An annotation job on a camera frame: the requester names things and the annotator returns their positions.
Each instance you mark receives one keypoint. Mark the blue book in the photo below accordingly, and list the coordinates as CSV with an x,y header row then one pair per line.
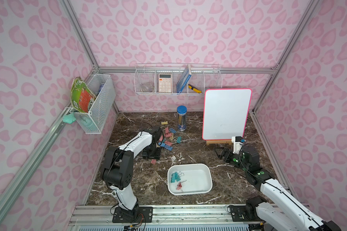
x,y
184,79

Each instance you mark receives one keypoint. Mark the yellow utility knife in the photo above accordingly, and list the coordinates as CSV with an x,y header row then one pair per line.
x,y
194,89

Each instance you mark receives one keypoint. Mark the green red snack bag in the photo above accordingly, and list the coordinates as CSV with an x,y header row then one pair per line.
x,y
81,98

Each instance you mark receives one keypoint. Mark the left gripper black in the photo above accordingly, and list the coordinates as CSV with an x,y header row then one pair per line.
x,y
151,153

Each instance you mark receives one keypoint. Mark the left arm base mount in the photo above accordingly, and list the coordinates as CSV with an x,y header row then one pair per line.
x,y
138,214

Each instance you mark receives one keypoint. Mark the blue lid pencil canister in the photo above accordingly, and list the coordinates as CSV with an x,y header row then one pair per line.
x,y
182,117

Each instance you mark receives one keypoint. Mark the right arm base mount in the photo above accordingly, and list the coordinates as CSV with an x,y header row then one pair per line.
x,y
245,213

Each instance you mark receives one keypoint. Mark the wire shelf on back wall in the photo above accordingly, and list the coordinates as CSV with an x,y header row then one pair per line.
x,y
204,77

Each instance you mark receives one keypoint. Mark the pink framed whiteboard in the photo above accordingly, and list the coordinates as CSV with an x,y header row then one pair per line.
x,y
225,113

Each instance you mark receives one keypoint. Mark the pink binder clip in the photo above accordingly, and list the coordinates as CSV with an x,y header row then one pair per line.
x,y
179,186

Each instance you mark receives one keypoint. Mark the wooden whiteboard easel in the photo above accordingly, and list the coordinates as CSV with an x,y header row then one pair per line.
x,y
218,142

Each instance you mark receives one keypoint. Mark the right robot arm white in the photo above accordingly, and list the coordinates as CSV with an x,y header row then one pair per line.
x,y
276,206

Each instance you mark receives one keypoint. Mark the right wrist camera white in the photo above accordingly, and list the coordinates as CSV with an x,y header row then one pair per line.
x,y
238,143

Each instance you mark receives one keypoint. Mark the teal binder clip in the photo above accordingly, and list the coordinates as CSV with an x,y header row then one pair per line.
x,y
175,177

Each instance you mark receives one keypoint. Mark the white calculator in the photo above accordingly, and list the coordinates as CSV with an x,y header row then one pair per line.
x,y
165,83

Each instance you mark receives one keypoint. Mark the white mesh wall basket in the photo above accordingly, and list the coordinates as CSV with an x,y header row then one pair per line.
x,y
94,121

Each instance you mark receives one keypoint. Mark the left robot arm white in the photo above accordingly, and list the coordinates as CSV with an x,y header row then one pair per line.
x,y
118,166

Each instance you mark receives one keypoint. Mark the white storage tray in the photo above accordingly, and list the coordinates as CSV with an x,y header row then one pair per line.
x,y
195,179

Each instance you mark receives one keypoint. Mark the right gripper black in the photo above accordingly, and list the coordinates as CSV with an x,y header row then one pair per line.
x,y
227,154

